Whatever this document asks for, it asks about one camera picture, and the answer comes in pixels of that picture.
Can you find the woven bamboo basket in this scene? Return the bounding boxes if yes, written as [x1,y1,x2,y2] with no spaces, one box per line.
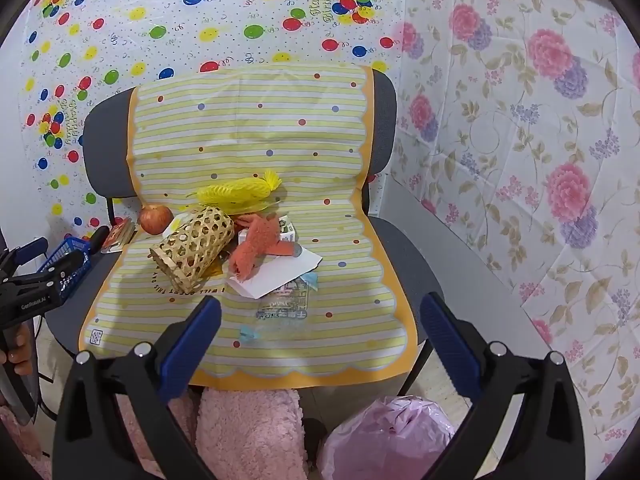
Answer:
[150,206,236,293]

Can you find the pink fleece pants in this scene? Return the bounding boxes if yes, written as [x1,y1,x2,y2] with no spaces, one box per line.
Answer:
[117,387,308,480]

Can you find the black handle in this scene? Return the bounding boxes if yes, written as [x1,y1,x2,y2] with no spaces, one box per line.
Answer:
[87,226,110,253]

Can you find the blue plastic basket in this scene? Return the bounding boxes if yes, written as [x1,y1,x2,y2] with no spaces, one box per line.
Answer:
[37,237,93,301]

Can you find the pink bin bag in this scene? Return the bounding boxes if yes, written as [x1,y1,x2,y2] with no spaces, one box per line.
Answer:
[317,395,463,480]

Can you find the white paper card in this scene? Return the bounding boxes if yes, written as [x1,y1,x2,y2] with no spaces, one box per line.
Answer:
[167,211,201,233]

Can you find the person's left forearm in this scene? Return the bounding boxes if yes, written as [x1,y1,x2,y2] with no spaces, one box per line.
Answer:
[0,402,53,480]

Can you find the white paper envelope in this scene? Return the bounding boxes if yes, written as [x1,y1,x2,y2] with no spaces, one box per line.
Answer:
[226,247,323,301]

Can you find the red brown snack packet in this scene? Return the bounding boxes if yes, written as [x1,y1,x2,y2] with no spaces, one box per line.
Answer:
[101,220,137,253]

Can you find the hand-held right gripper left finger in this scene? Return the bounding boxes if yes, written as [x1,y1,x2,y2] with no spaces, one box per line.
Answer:
[52,296,222,480]

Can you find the yellow foam fruit net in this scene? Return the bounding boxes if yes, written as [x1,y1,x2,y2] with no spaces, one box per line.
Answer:
[187,170,282,213]

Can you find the red apple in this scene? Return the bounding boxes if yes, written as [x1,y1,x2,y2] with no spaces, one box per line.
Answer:
[139,203,174,235]

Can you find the balloon print plastic sheet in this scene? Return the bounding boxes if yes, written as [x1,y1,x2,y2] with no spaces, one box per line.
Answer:
[15,0,408,241]

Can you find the person's left hand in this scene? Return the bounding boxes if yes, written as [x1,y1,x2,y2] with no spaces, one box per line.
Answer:
[0,329,34,377]

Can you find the grey office chair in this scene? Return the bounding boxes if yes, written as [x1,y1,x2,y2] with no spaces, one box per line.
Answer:
[45,67,443,403]

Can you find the small milk carton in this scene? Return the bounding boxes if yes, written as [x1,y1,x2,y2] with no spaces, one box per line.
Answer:
[237,215,297,246]

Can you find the floral print plastic sheet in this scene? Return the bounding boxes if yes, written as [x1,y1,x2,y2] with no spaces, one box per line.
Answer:
[382,0,640,466]

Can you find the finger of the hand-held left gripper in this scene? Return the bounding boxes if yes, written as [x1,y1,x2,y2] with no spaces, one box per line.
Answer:
[0,239,49,283]
[10,251,92,292]

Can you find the yellow striped dotted cloth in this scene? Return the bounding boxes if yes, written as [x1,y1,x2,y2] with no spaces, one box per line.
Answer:
[78,62,418,390]

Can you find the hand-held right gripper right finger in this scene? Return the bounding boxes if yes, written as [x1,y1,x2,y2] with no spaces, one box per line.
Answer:
[419,291,587,480]

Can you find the clear printed plastic bag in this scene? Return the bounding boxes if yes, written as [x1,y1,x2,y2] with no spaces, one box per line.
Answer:
[240,272,321,343]

